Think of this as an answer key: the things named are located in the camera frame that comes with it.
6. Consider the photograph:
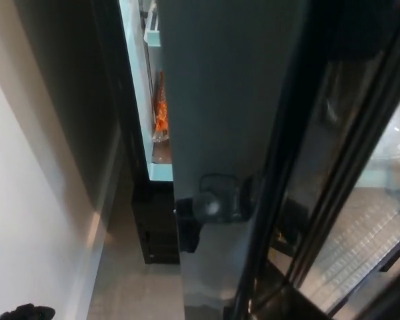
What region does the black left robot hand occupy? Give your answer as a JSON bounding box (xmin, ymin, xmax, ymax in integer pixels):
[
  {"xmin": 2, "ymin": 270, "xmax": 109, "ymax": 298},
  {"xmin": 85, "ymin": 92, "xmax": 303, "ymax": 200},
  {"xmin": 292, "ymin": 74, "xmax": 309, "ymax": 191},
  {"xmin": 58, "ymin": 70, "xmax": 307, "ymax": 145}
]
[{"xmin": 0, "ymin": 303, "xmax": 56, "ymax": 320}]

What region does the glass refrigerator door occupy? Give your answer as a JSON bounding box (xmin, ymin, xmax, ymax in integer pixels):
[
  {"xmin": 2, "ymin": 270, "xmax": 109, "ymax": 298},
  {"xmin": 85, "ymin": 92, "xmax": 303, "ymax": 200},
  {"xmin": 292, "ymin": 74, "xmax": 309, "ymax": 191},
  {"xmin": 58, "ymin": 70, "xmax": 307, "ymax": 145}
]
[{"xmin": 155, "ymin": 0, "xmax": 400, "ymax": 320}]

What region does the black glass-door refrigerator cabinet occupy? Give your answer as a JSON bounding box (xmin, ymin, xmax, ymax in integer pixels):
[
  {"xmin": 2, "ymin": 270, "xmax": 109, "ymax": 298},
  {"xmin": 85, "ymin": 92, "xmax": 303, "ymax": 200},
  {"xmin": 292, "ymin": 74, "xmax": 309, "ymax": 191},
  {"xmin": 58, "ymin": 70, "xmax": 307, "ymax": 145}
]
[{"xmin": 89, "ymin": 0, "xmax": 181, "ymax": 265}]

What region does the clear bag of carrots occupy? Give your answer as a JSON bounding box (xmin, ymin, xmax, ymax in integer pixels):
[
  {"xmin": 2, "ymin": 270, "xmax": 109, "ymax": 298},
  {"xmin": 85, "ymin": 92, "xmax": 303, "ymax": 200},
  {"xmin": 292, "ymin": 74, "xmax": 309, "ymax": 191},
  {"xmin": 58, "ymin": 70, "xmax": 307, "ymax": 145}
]
[{"xmin": 152, "ymin": 70, "xmax": 171, "ymax": 145}]

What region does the white wire refrigerator shelf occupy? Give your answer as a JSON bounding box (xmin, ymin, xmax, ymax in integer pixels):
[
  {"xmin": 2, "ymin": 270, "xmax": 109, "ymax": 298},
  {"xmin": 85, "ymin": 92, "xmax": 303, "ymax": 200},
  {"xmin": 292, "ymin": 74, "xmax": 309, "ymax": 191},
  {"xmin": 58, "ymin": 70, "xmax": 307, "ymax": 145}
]
[{"xmin": 142, "ymin": 9, "xmax": 161, "ymax": 48}]

